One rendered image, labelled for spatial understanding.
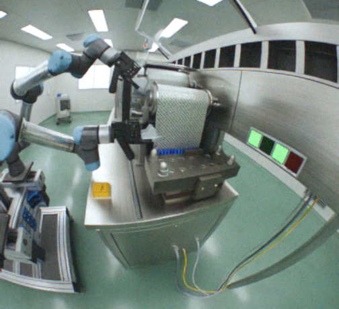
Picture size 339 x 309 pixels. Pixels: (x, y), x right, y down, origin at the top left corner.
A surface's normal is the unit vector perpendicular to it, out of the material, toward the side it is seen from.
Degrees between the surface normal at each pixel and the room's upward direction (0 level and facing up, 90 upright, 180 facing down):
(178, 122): 90
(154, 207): 0
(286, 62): 90
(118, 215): 0
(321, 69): 90
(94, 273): 0
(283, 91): 90
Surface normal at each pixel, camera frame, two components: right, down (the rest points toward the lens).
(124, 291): 0.12, -0.91
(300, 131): -0.94, 0.03
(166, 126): 0.33, 0.41
